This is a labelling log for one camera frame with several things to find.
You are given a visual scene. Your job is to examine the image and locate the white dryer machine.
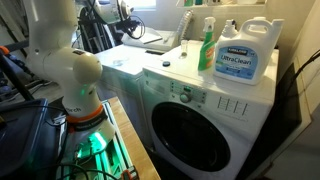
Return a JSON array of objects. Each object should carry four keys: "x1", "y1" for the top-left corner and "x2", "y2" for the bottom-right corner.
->
[{"x1": 96, "y1": 45, "x2": 159, "y2": 147}]

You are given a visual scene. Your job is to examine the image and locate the silver washer control knob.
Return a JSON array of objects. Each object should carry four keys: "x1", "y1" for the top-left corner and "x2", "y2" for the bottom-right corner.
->
[{"x1": 180, "y1": 93, "x2": 191, "y2": 103}]

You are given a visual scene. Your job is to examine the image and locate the small clear glass cup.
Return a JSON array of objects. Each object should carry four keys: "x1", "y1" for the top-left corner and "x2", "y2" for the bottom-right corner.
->
[{"x1": 181, "y1": 40, "x2": 188, "y2": 56}]

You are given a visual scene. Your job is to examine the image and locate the white front-load washing machine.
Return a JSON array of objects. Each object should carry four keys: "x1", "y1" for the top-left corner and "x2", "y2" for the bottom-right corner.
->
[{"x1": 143, "y1": 41, "x2": 279, "y2": 180}]

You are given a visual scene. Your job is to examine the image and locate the blue bottle cap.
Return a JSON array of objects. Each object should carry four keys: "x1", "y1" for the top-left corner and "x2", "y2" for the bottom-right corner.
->
[{"x1": 162, "y1": 61, "x2": 171, "y2": 67}]

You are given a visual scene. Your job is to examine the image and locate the dark blue storage bin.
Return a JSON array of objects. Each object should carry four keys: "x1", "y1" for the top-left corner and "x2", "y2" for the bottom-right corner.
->
[{"x1": 0, "y1": 99, "x2": 51, "y2": 180}]

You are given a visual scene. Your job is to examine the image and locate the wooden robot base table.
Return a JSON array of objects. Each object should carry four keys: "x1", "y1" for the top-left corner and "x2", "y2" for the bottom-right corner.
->
[{"x1": 54, "y1": 96, "x2": 162, "y2": 180}]

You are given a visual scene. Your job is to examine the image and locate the white detergent jug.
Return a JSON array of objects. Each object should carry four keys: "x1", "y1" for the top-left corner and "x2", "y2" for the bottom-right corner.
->
[{"x1": 213, "y1": 17, "x2": 284, "y2": 85}]

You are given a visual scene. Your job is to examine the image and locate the corrugated dryer vent hose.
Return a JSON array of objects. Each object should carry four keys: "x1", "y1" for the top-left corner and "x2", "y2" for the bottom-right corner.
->
[{"x1": 175, "y1": 9, "x2": 195, "y2": 44}]

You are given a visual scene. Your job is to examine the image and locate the green spray bottle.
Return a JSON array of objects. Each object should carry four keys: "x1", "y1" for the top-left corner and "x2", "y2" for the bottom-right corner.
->
[{"x1": 198, "y1": 17, "x2": 216, "y2": 71}]

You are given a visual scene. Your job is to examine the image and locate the black washer door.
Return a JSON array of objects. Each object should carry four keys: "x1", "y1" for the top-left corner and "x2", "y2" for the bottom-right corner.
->
[{"x1": 151, "y1": 102, "x2": 231, "y2": 172}]

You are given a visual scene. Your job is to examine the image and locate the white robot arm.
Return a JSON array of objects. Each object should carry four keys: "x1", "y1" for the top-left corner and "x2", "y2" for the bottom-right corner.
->
[{"x1": 23, "y1": 0, "x2": 115, "y2": 145}]

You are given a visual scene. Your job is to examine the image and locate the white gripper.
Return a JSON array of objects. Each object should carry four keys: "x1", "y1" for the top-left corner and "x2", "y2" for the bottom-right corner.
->
[{"x1": 94, "y1": 0, "x2": 133, "y2": 24}]

